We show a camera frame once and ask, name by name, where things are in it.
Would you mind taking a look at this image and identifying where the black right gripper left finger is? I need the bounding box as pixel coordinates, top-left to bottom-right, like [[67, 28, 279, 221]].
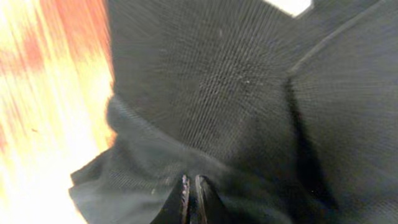
[[150, 175, 190, 224]]

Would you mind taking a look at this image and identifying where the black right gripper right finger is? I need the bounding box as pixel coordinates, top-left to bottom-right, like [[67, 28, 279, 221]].
[[195, 175, 232, 224]]

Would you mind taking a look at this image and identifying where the black t-shirt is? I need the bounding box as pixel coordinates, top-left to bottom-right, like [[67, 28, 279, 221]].
[[70, 0, 397, 223]]

